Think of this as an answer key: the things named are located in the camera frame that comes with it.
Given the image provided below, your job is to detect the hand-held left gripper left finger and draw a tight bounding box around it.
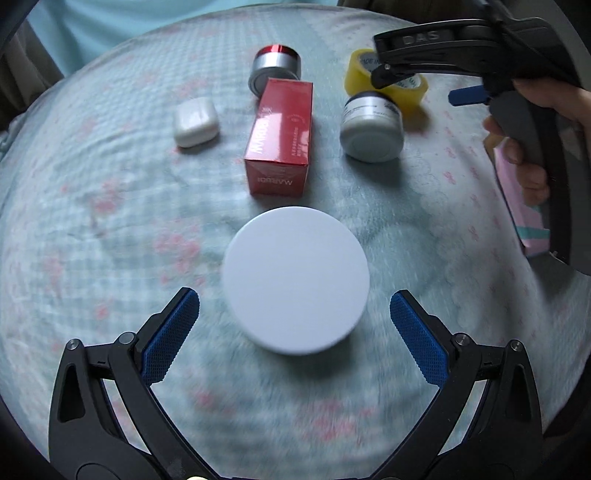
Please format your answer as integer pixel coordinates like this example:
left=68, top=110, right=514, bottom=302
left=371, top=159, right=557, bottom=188
left=48, top=286, right=218, bottom=480

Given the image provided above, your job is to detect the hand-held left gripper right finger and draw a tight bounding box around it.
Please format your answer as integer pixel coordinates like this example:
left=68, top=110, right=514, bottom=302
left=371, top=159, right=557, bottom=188
left=372, top=289, right=544, bottom=480

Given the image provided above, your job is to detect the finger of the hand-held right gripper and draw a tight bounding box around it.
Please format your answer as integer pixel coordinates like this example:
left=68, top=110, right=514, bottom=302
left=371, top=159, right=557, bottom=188
left=449, top=86, right=489, bottom=106
left=373, top=18, right=497, bottom=89

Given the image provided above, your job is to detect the yellow tape roll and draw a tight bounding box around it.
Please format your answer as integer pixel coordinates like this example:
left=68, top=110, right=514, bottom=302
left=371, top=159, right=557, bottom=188
left=345, top=48, right=429, bottom=118

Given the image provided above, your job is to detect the silver jar with white base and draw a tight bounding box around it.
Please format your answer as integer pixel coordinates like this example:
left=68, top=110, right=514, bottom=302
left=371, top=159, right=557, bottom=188
left=340, top=91, right=404, bottom=163

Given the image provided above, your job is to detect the silver jar with red lid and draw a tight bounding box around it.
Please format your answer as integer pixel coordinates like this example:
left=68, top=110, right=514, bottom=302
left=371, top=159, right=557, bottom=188
left=248, top=45, right=302, bottom=97

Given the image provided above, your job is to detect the pastel storage box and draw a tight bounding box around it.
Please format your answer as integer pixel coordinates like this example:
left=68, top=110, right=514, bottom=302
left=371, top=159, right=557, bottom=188
left=492, top=138, right=552, bottom=259

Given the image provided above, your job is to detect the red cardboard box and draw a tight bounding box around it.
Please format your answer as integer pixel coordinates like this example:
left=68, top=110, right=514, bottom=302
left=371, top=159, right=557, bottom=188
left=243, top=78, right=315, bottom=197

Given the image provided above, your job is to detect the white earbud case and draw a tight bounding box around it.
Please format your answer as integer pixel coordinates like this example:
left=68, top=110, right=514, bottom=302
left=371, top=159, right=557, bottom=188
left=173, top=100, right=219, bottom=148

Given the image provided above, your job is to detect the person's right hand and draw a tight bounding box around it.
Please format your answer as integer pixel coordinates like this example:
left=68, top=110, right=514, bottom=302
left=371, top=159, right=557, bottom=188
left=482, top=76, right=591, bottom=206

